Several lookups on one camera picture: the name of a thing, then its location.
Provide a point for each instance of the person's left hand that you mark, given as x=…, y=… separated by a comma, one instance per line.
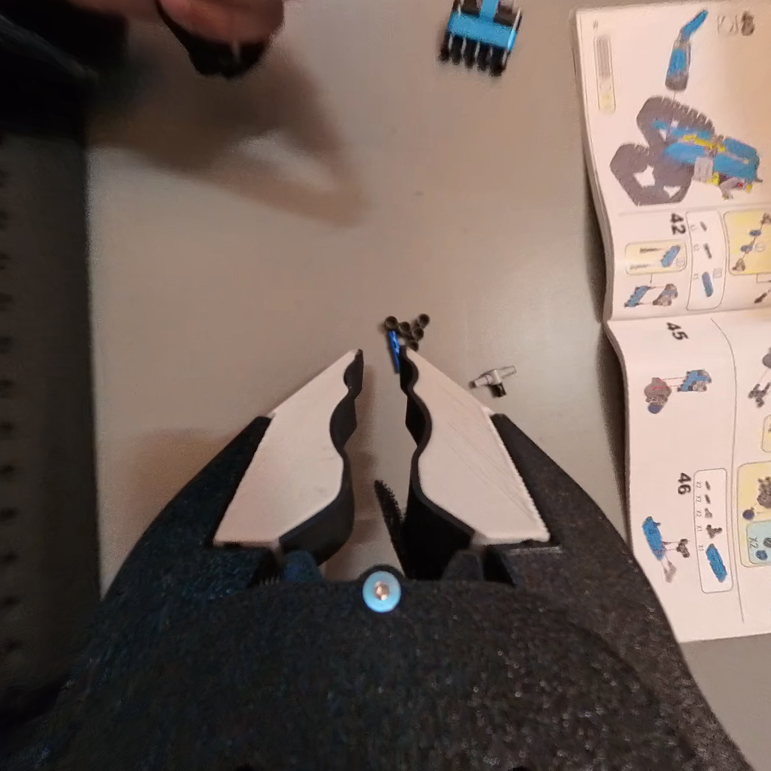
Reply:
x=223, y=12

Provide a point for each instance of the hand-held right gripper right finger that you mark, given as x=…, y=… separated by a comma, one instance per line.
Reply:
x=476, y=476

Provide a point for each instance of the blue black brick assembly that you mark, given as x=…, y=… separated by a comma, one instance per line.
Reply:
x=482, y=30

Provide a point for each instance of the grey T-shaped connector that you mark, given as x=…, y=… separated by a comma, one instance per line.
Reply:
x=491, y=378

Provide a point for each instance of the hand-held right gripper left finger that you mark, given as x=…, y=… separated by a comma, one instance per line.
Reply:
x=283, y=476

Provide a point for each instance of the open instruction booklet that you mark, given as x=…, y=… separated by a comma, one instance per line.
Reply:
x=650, y=421

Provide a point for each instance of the black T-shaped connector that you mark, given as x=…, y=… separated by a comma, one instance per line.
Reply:
x=409, y=330

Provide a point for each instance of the grey desk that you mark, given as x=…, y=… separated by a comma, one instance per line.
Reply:
x=271, y=289

